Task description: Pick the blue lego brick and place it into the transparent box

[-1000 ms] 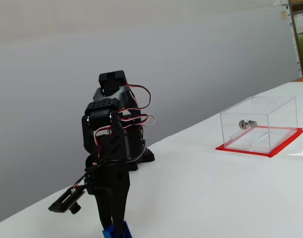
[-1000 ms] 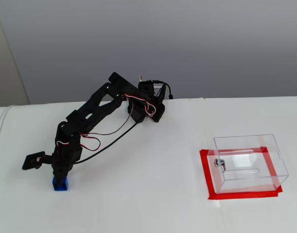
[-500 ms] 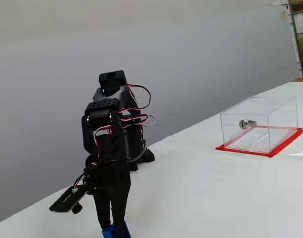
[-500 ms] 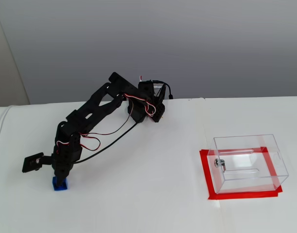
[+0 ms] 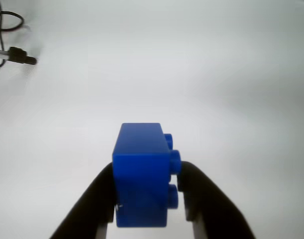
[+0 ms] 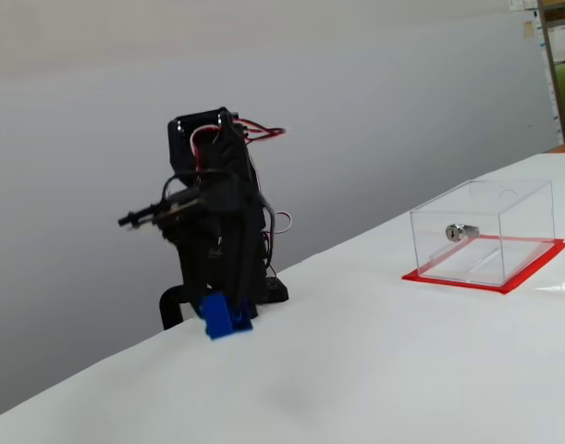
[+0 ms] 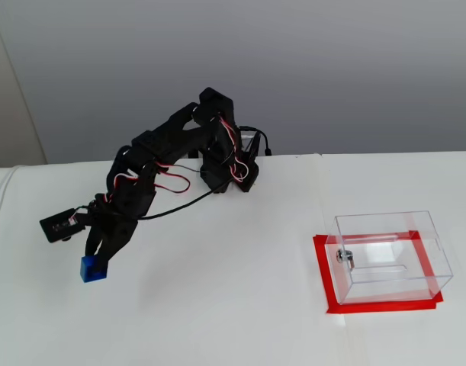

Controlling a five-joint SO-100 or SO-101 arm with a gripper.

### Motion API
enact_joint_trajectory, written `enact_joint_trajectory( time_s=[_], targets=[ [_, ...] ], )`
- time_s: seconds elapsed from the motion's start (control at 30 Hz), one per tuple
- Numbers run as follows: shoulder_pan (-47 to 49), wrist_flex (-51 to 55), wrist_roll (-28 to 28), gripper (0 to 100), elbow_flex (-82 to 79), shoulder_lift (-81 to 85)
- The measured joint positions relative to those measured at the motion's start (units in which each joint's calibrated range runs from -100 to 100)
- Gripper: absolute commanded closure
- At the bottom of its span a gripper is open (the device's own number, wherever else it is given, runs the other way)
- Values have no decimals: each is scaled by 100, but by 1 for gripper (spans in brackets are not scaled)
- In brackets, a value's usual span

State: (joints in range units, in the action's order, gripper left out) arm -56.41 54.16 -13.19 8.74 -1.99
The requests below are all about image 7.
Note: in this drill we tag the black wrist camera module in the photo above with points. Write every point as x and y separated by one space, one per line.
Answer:
59 226

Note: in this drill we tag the black table clamp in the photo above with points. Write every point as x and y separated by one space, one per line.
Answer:
251 152

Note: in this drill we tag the transparent acrylic box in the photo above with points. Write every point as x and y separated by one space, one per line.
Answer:
389 248

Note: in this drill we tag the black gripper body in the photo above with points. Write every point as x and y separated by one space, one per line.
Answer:
116 231

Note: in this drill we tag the red tape square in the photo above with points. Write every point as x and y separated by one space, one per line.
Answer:
385 307

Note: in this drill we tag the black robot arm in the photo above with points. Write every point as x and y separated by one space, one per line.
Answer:
171 133

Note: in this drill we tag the silver cam lock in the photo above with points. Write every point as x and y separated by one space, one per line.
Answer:
345 257

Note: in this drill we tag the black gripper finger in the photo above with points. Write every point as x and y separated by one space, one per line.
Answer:
91 242
110 249

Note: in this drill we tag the blue lego brick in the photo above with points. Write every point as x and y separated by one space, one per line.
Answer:
88 271

